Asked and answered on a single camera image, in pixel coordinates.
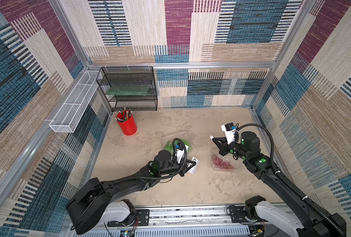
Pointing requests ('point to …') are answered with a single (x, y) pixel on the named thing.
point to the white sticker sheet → (194, 170)
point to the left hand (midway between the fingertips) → (196, 164)
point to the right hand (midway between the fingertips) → (215, 141)
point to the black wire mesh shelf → (130, 76)
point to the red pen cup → (129, 127)
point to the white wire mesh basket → (68, 118)
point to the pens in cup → (124, 115)
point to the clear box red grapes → (225, 163)
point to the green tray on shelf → (131, 90)
